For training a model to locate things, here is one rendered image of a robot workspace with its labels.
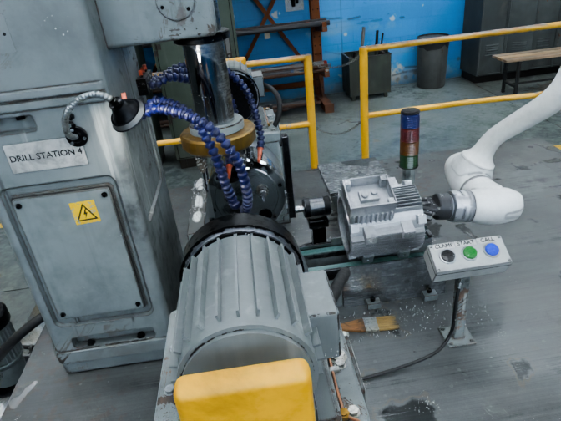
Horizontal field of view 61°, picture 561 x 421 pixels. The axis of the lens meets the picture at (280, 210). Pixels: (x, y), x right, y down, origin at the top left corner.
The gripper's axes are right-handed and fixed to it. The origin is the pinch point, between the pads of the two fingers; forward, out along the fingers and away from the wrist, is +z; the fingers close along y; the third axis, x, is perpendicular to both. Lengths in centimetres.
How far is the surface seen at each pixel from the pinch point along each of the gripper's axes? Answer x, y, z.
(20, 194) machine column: -14, 19, 83
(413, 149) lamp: -7.5, -25.0, -18.0
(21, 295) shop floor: 130, -137, 168
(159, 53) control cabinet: 14, -304, 95
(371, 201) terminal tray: -4.5, 5.5, 3.9
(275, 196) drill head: 5.6, -18.6, 26.1
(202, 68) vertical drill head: -38, 7, 46
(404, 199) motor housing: -4.7, 4.6, -5.4
